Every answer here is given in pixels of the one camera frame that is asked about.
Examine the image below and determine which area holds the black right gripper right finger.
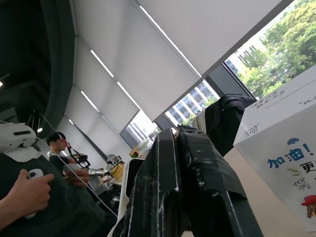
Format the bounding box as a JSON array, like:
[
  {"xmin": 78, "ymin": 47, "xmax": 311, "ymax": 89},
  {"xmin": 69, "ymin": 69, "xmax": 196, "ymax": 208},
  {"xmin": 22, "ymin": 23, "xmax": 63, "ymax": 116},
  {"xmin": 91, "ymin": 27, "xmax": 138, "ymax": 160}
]
[{"xmin": 175, "ymin": 127, "xmax": 264, "ymax": 237}]

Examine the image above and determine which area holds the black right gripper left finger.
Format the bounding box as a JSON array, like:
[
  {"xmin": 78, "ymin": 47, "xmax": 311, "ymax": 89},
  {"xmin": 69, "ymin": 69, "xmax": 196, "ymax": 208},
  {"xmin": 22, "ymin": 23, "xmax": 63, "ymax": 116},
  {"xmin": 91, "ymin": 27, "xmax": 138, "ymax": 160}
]
[{"xmin": 126, "ymin": 128, "xmax": 180, "ymax": 237}]

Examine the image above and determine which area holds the white handheld controller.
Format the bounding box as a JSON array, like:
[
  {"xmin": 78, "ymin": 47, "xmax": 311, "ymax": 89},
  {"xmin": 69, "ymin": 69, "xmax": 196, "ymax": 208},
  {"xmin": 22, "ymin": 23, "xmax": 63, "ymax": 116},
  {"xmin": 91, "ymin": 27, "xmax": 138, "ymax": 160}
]
[{"xmin": 23, "ymin": 168, "xmax": 45, "ymax": 220}]

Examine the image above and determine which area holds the colourful small box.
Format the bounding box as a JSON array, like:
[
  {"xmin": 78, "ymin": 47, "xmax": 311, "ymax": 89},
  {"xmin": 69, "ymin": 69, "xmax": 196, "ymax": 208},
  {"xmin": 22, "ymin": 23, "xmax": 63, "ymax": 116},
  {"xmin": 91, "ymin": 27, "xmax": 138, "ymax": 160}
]
[{"xmin": 128, "ymin": 144, "xmax": 150, "ymax": 159}]

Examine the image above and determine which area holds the white box with cartoon prints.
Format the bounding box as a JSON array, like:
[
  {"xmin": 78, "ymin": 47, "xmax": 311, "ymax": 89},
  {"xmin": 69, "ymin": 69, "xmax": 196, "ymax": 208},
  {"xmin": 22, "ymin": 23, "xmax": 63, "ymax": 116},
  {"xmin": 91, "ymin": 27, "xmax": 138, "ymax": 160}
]
[{"xmin": 233, "ymin": 71, "xmax": 316, "ymax": 233}]

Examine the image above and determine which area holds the operator left hand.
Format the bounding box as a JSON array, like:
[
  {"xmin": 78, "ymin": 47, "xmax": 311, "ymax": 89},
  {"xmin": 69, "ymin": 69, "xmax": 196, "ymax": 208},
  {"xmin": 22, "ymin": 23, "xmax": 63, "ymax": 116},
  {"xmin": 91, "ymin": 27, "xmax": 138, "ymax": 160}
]
[{"xmin": 63, "ymin": 164, "xmax": 91, "ymax": 190}]

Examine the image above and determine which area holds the operator right hand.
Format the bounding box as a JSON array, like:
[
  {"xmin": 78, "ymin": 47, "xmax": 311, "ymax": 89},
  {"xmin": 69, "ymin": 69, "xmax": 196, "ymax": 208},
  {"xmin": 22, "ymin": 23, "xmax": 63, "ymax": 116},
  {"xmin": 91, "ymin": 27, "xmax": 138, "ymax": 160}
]
[{"xmin": 0, "ymin": 169, "xmax": 55, "ymax": 221}]

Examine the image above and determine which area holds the white device with dark panel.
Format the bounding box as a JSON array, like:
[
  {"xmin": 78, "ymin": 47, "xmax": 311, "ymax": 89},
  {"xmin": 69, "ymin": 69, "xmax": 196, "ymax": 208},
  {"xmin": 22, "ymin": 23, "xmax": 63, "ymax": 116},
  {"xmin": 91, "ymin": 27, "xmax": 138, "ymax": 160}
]
[{"xmin": 117, "ymin": 158, "xmax": 147, "ymax": 224}]

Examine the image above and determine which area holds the black jacket on chair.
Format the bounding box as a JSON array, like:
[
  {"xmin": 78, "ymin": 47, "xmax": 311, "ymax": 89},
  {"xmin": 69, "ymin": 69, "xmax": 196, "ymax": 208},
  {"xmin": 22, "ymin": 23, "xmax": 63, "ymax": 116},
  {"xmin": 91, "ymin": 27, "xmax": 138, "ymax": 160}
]
[{"xmin": 204, "ymin": 93, "xmax": 255, "ymax": 158}]

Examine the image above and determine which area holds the black and red gripper tool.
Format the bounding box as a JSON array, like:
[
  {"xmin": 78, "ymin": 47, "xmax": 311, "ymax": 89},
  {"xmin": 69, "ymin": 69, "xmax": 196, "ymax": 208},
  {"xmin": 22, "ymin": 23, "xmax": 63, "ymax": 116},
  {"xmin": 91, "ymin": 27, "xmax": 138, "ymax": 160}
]
[{"xmin": 64, "ymin": 140, "xmax": 90, "ymax": 169}]

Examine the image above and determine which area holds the operator in dark green shirt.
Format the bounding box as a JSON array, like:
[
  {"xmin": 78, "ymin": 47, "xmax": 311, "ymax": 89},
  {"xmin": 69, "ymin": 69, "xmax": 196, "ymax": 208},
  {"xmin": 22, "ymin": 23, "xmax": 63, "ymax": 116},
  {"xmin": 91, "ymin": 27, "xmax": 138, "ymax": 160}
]
[{"xmin": 0, "ymin": 120, "xmax": 118, "ymax": 237}]

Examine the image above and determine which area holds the bystander with black hair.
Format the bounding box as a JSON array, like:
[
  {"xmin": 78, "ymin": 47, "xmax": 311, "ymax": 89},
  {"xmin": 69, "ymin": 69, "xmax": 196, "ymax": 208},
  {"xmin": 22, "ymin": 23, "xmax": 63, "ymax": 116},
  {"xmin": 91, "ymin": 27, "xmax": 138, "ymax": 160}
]
[{"xmin": 46, "ymin": 132, "xmax": 75, "ymax": 175}]

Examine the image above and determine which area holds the white roller blind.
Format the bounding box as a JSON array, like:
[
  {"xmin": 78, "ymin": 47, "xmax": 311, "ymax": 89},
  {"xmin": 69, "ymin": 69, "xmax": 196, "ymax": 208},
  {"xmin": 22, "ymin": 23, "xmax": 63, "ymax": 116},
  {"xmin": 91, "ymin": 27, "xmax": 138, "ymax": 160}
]
[
  {"xmin": 137, "ymin": 0, "xmax": 295, "ymax": 78},
  {"xmin": 75, "ymin": 40, "xmax": 141, "ymax": 135},
  {"xmin": 73, "ymin": 0, "xmax": 202, "ymax": 122}
]

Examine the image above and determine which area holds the white VR headset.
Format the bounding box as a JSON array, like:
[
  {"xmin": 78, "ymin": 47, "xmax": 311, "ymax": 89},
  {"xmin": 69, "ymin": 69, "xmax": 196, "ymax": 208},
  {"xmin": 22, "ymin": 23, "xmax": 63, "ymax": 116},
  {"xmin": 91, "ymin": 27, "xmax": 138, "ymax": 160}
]
[{"xmin": 0, "ymin": 120, "xmax": 38, "ymax": 154}]

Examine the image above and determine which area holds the thin white cable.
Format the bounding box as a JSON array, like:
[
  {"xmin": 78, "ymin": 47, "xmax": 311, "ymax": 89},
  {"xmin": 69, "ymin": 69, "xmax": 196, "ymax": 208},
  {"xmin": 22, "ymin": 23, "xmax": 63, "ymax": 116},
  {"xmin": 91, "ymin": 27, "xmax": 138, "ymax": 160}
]
[{"xmin": 39, "ymin": 113, "xmax": 119, "ymax": 219}]

